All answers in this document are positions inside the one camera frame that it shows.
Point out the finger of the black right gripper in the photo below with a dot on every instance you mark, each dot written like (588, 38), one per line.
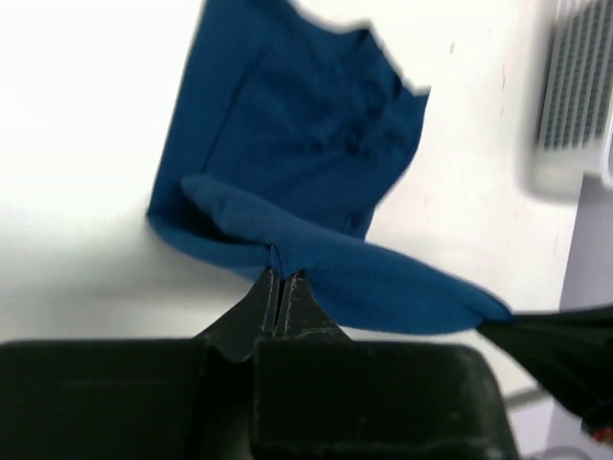
(569, 353)

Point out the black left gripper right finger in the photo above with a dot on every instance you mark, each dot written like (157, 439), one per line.
(320, 395)

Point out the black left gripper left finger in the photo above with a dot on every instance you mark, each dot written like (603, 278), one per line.
(185, 398)

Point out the blue Mickey print t-shirt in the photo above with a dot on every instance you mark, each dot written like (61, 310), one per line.
(284, 138)

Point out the white plastic laundry basket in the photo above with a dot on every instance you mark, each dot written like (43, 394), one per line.
(573, 133)

